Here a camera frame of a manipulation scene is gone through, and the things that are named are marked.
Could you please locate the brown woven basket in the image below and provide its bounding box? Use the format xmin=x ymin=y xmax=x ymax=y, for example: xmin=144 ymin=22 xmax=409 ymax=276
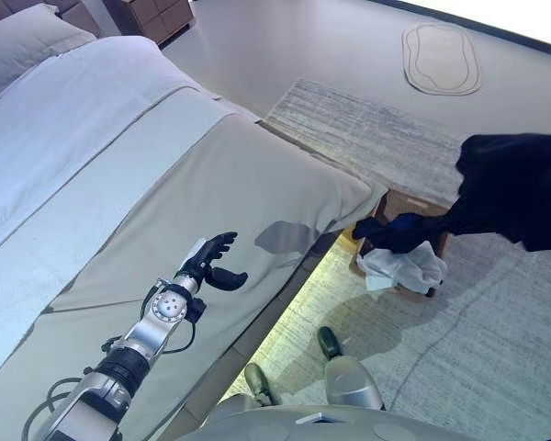
xmin=347 ymin=187 xmax=454 ymax=300

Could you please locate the grey robot torso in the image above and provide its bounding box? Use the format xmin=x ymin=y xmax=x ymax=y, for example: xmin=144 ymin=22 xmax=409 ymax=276
xmin=178 ymin=402 xmax=484 ymax=441

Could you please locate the white garment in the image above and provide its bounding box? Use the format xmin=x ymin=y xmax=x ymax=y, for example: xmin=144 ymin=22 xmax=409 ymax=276
xmin=354 ymin=240 xmax=448 ymax=296

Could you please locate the black garment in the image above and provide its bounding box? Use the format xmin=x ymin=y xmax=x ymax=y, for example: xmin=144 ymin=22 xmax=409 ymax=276
xmin=351 ymin=131 xmax=551 ymax=255

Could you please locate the brown upholstered bed frame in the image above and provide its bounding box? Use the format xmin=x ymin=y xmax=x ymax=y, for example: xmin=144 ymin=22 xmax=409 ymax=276
xmin=0 ymin=0 xmax=387 ymax=441

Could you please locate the silver left robot leg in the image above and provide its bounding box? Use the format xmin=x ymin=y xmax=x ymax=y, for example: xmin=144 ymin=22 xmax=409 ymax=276
xmin=210 ymin=361 xmax=277 ymax=414

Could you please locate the silver robot leg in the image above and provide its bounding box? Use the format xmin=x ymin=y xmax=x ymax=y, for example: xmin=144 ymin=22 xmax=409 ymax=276
xmin=210 ymin=361 xmax=277 ymax=414
xmin=315 ymin=324 xmax=388 ymax=413

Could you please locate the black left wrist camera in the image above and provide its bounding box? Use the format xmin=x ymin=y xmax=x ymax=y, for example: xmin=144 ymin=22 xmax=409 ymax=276
xmin=185 ymin=297 xmax=208 ymax=323

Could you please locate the wooden nightstand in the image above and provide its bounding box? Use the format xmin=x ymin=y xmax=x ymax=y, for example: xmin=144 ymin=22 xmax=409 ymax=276
xmin=113 ymin=0 xmax=196 ymax=46

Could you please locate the silver right robot leg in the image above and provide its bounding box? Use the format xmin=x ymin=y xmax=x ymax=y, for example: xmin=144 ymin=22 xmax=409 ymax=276
xmin=315 ymin=324 xmax=388 ymax=413

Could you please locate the beige oval floor mat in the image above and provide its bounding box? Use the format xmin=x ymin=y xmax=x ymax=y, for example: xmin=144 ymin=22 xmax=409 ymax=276
xmin=400 ymin=23 xmax=484 ymax=97

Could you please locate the beige pillow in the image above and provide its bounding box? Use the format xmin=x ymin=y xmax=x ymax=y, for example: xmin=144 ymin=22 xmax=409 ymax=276
xmin=0 ymin=3 xmax=99 ymax=105

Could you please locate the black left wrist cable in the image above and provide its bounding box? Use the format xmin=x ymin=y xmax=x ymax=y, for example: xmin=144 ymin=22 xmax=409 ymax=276
xmin=162 ymin=321 xmax=197 ymax=356

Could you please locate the white duvet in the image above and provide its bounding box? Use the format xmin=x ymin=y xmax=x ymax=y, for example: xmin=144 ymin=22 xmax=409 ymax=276
xmin=0 ymin=35 xmax=250 ymax=388

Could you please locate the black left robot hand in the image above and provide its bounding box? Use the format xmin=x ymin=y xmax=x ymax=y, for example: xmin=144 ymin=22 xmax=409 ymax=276
xmin=175 ymin=231 xmax=251 ymax=294

